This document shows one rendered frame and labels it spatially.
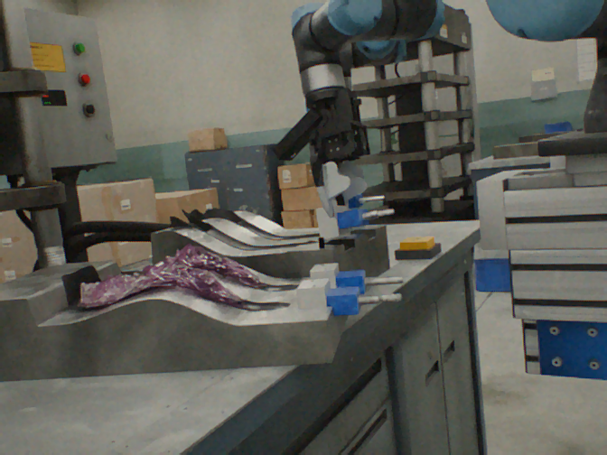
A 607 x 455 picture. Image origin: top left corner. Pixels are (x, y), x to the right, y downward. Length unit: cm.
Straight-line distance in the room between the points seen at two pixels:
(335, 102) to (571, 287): 51
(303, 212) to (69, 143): 636
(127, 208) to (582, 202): 448
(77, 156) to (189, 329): 108
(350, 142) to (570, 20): 48
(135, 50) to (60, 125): 809
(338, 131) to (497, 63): 660
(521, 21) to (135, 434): 57
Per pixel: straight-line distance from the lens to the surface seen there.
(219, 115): 906
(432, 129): 513
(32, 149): 160
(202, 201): 618
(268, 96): 865
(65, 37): 191
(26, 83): 159
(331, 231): 113
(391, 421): 133
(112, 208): 499
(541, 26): 74
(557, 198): 85
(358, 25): 107
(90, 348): 90
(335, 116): 115
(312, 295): 85
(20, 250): 558
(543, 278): 87
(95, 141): 191
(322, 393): 101
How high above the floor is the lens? 106
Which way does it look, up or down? 8 degrees down
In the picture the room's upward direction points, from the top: 6 degrees counter-clockwise
